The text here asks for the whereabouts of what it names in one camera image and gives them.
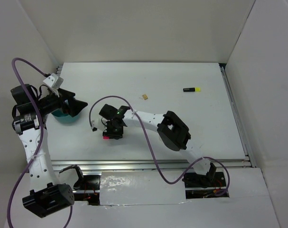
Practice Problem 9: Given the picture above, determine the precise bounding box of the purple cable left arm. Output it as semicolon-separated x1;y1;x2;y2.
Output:
7;57;74;228

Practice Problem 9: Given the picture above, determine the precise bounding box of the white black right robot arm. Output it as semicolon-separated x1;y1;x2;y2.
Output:
99;104;216;186

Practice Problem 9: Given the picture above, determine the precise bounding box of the teal round compartment organizer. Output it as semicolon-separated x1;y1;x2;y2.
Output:
51;108;80;124

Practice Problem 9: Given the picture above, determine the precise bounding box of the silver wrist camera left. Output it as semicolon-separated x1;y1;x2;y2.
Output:
43;73;64;94

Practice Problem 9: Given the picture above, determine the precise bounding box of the yellow black highlighter marker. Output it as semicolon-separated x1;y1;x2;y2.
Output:
183;87;201;92

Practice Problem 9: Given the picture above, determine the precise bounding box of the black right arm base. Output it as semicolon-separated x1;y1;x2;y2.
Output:
182;171;226;189

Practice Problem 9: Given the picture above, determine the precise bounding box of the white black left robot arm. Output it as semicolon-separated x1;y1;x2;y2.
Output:
11;84;88;218

